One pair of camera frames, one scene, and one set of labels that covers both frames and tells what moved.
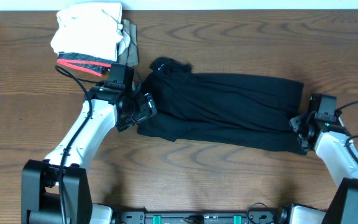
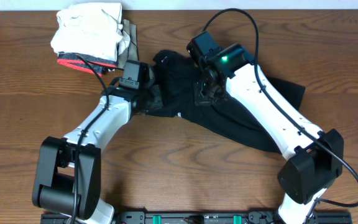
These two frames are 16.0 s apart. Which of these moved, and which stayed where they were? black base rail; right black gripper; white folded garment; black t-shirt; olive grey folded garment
Moved: black t-shirt; right black gripper
Stayed: white folded garment; black base rail; olive grey folded garment
